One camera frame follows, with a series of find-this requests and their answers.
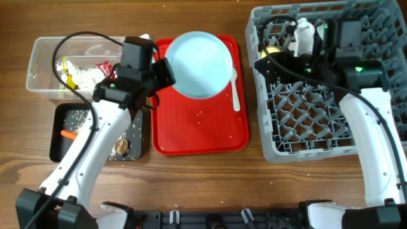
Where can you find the grey dishwasher rack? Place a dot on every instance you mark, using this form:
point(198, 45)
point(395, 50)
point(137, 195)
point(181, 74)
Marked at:
point(299, 122)

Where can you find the red plastic tray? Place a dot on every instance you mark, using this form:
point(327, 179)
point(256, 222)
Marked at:
point(185, 126)

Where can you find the white plastic spoon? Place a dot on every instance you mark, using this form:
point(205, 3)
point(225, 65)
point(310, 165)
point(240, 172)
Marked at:
point(234, 93)

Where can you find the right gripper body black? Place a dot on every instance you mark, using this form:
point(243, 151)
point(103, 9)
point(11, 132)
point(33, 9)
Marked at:
point(306, 67)

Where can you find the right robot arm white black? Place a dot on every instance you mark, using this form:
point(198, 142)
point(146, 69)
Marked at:
point(363, 94)

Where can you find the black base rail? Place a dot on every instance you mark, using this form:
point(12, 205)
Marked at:
point(246, 218)

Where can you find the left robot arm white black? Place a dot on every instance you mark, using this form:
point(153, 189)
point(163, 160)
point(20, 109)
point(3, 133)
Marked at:
point(63, 198)

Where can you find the white napkin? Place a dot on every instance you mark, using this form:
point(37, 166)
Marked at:
point(84, 79)

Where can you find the black waste tray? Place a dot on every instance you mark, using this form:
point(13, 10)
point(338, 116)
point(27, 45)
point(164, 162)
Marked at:
point(59, 145)

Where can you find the clear plastic bin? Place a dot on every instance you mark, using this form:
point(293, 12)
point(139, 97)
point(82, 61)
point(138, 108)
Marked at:
point(83, 51)

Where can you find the orange carrot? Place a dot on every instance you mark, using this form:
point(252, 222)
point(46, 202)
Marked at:
point(68, 134)

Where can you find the white rice pile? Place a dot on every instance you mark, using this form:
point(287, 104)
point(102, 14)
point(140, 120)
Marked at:
point(74, 120)

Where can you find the yellow plastic cup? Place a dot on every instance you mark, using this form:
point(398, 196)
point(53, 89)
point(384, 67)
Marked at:
point(270, 50)

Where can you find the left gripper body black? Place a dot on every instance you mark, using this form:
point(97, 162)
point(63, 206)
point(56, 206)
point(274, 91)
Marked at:
point(159, 76)

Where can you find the yellow foil wrapper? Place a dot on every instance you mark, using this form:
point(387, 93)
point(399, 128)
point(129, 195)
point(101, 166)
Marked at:
point(66, 76)

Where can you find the pink plastic cup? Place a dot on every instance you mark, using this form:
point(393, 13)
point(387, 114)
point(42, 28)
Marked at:
point(304, 27)

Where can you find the light blue plate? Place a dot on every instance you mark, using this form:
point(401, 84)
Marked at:
point(201, 63)

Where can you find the brown mushroom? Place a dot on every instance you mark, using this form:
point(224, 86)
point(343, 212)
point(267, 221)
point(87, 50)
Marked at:
point(121, 146)

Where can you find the red foil wrapper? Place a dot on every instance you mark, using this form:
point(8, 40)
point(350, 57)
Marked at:
point(107, 69)

